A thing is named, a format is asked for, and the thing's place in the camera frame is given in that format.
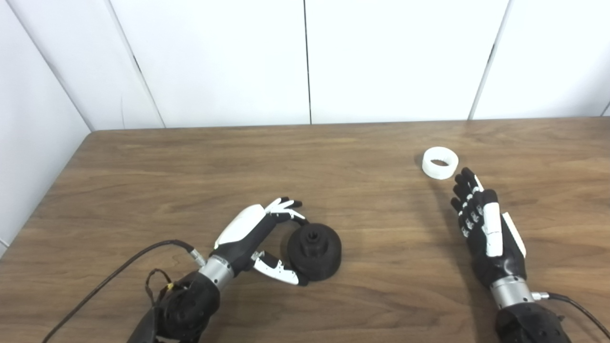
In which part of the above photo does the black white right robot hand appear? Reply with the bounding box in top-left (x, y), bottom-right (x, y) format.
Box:
top-left (450, 167), bottom-right (528, 289)

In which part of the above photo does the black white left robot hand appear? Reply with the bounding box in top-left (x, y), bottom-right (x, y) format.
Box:
top-left (210, 197), bottom-right (309, 286)

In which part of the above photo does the round black plastic part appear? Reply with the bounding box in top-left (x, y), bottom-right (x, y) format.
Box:
top-left (287, 224), bottom-right (342, 281)

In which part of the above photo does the white plastic ring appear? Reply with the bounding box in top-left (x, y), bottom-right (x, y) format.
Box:
top-left (422, 147), bottom-right (459, 180)

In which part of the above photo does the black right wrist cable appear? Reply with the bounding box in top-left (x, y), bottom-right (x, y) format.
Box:
top-left (533, 292), bottom-right (610, 340)

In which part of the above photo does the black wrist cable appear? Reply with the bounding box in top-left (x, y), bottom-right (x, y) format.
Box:
top-left (42, 240), bottom-right (206, 343)
top-left (533, 292), bottom-right (610, 340)

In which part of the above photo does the thin black left arm wire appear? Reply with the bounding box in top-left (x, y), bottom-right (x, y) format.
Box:
top-left (145, 269), bottom-right (176, 308)

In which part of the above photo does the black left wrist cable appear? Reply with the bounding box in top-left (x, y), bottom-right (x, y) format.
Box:
top-left (42, 240), bottom-right (206, 343)

